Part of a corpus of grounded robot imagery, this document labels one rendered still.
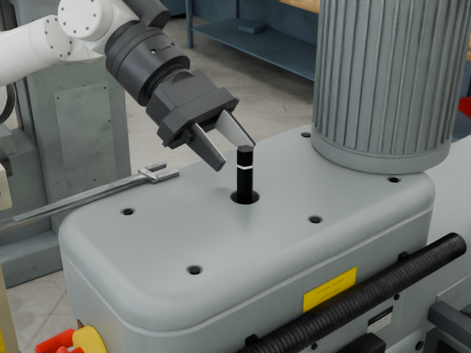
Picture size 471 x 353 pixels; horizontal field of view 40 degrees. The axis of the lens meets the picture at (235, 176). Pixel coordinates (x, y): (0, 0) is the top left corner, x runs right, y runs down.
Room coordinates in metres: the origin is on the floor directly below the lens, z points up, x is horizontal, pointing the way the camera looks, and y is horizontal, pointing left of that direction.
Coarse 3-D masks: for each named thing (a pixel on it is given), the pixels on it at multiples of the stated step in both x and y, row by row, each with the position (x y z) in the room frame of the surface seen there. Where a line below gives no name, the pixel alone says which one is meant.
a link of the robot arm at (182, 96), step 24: (144, 48) 0.77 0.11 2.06; (168, 48) 0.78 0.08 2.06; (120, 72) 0.77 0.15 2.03; (144, 72) 0.75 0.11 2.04; (168, 72) 0.77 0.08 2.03; (192, 72) 0.79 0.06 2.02; (144, 96) 0.77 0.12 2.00; (168, 96) 0.73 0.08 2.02; (192, 96) 0.75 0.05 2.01; (216, 96) 0.76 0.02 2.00; (168, 120) 0.70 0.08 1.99; (192, 120) 0.71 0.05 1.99; (216, 120) 0.77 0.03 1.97; (168, 144) 0.70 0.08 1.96
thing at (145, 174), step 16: (128, 176) 0.74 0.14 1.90; (144, 176) 0.74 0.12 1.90; (160, 176) 0.74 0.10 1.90; (176, 176) 0.75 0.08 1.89; (96, 192) 0.70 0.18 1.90; (112, 192) 0.71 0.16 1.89; (48, 208) 0.66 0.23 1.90; (64, 208) 0.67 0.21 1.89; (0, 224) 0.63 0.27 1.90; (16, 224) 0.63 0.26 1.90
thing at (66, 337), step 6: (66, 330) 0.65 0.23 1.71; (72, 330) 0.65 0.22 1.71; (54, 336) 0.64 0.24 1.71; (60, 336) 0.64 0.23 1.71; (66, 336) 0.64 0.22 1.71; (42, 342) 0.63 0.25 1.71; (48, 342) 0.63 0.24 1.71; (54, 342) 0.63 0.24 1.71; (60, 342) 0.63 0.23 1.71; (66, 342) 0.63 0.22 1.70; (72, 342) 0.64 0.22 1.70; (36, 348) 0.62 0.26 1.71; (42, 348) 0.62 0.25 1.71; (48, 348) 0.62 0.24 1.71; (54, 348) 0.63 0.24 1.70
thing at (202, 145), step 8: (192, 128) 0.71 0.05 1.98; (200, 128) 0.71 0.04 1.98; (184, 136) 0.71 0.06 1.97; (192, 136) 0.71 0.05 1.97; (200, 136) 0.70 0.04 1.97; (192, 144) 0.71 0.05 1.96; (200, 144) 0.70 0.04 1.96; (208, 144) 0.70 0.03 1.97; (200, 152) 0.70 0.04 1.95; (208, 152) 0.69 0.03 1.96; (216, 152) 0.69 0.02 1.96; (208, 160) 0.69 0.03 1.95; (216, 160) 0.69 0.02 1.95; (224, 160) 0.68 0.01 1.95; (216, 168) 0.69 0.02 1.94
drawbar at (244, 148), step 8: (240, 152) 0.70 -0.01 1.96; (248, 152) 0.69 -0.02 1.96; (240, 160) 0.70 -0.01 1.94; (248, 160) 0.69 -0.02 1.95; (240, 168) 0.70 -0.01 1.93; (240, 176) 0.70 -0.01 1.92; (248, 176) 0.69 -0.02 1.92; (240, 184) 0.70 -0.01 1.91; (248, 184) 0.69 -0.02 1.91; (240, 192) 0.70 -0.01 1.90; (248, 192) 0.69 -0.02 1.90; (240, 200) 0.69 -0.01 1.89; (248, 200) 0.69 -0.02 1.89
